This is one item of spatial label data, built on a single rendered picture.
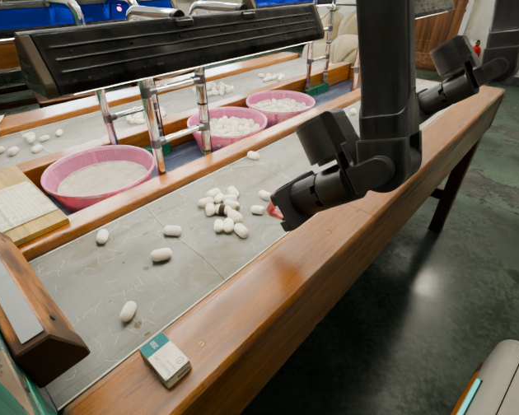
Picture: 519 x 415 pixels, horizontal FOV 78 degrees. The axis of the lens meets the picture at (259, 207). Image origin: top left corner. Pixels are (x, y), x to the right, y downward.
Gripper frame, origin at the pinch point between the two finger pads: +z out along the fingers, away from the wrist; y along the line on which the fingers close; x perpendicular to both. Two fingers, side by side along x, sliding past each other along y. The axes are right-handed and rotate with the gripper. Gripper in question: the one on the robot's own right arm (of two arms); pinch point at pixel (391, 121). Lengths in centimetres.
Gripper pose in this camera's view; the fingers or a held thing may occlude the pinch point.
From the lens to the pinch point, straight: 93.4
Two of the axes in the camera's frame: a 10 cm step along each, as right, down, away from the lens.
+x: 4.8, 8.7, 0.9
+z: -5.5, 2.3, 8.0
